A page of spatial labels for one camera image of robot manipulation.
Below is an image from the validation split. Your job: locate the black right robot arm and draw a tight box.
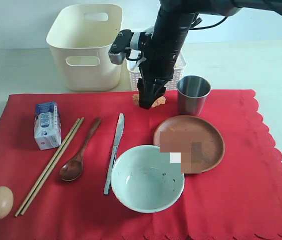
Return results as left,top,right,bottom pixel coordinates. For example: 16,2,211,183
137,0,282,109

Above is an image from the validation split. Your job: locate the fried chicken nugget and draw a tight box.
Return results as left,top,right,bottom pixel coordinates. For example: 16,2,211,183
132,94,166,108

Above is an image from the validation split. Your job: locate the pale green bowl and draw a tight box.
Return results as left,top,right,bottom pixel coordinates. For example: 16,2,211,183
110,145,185,214

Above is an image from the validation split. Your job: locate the white woven plastic basket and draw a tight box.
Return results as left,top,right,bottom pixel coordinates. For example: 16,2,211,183
126,53,186,91

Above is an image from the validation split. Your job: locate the stainless steel cup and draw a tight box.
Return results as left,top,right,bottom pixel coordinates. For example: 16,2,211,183
176,75,211,116

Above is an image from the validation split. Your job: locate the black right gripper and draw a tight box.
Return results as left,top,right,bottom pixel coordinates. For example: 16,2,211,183
137,9,195,109

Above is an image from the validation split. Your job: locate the blue white milk carton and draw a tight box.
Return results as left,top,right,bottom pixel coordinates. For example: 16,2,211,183
34,101,62,151

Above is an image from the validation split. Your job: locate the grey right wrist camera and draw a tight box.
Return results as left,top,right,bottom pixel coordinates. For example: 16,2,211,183
108,29,142,65

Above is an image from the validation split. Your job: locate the red scalloped table cloth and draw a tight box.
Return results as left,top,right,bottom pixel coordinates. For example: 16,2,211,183
0,90,282,240

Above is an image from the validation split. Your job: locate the silver table knife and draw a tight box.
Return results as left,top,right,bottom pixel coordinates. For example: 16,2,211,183
103,113,125,195

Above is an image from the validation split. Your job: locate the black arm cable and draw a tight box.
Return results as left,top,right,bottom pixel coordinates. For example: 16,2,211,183
193,0,282,30

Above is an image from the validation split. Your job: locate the left wooden chopstick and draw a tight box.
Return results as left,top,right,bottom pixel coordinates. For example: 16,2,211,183
14,117,81,217

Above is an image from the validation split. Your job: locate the brown round plate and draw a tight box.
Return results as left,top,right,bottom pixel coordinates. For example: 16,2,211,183
153,115,225,174

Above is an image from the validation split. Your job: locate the cream plastic bin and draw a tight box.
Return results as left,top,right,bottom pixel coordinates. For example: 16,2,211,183
46,4,122,92

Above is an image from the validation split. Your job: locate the brown wooden spoon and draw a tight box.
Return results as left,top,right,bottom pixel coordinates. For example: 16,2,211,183
59,117,101,182

